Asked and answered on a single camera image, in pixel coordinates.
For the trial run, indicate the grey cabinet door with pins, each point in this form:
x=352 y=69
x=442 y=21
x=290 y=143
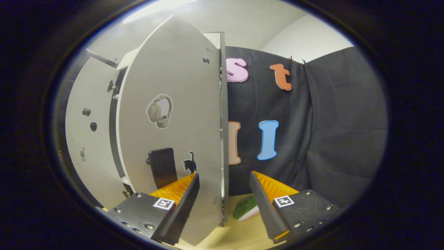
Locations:
x=173 y=69
x=95 y=166

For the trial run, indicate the black backdrop cloth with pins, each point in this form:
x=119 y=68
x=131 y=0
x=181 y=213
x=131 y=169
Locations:
x=329 y=121

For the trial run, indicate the grey cabinet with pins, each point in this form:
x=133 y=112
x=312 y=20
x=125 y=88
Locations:
x=224 y=139

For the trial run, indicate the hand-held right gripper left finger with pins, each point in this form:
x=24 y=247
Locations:
x=180 y=215

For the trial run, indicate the watermelon slice toy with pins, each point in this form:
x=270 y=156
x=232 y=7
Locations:
x=244 y=208

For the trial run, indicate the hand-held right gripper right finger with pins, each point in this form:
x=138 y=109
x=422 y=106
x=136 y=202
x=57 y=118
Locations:
x=267 y=211

